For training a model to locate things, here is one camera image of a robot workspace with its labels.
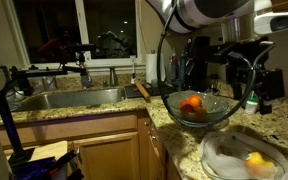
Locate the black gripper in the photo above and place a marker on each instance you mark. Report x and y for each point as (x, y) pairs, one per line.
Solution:
(240, 73)

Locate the yellow-red apple with sticker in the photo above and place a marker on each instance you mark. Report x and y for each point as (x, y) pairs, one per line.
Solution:
(255, 160)

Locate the clear glass bowl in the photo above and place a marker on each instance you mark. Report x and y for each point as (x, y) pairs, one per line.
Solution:
(217, 106)

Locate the small yellow-red apple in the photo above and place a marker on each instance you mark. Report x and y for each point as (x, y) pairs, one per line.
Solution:
(185, 106)

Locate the white bottle green cap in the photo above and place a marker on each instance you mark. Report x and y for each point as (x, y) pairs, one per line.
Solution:
(251, 107)

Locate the small orange fruit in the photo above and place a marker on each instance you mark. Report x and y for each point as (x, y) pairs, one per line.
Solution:
(200, 109)

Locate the dark red round fruit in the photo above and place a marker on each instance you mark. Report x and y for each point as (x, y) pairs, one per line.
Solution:
(195, 116)

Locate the black coffee machine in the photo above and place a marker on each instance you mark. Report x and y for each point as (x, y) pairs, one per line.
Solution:
(199, 73)

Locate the dark blue bottle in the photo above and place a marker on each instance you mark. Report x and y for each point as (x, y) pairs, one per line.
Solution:
(181, 70)

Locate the grey bottle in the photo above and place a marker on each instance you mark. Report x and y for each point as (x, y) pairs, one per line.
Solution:
(171, 68)

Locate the black cutting board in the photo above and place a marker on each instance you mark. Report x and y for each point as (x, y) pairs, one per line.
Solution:
(159, 90)

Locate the wooden upper cabinet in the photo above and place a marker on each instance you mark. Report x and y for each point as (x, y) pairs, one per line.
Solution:
(284, 4)

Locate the white paper towel roll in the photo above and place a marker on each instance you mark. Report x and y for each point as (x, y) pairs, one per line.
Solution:
(154, 68)

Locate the small red object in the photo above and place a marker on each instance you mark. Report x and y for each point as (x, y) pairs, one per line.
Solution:
(135, 89)

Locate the white dish brush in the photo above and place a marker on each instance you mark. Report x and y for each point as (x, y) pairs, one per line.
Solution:
(133, 71)

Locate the steel soap dispenser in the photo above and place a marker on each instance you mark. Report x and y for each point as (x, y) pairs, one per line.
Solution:
(113, 77)

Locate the wooden base cabinet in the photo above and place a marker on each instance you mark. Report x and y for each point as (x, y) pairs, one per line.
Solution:
(110, 160)

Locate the steel faucet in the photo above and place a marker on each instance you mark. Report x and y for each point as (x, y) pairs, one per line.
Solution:
(86, 81)

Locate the stainless steel sink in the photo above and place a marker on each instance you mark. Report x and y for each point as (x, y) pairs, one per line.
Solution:
(74, 99)

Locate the black red-tipped tool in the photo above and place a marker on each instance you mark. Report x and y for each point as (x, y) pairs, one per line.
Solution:
(62, 160)

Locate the white framed window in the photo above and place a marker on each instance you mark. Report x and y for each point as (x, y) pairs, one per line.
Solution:
(50, 30)

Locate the dark blue tool bag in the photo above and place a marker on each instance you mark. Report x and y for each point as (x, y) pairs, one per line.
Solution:
(30, 170)

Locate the dark stand pole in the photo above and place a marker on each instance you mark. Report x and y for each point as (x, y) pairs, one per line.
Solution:
(9, 126)

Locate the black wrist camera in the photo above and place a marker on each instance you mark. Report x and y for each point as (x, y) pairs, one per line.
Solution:
(272, 83)

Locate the black stereo camera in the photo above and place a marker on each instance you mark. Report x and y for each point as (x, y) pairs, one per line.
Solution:
(80, 47)

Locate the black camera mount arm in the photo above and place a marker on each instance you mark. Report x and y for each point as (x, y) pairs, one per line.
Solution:
(44, 71)

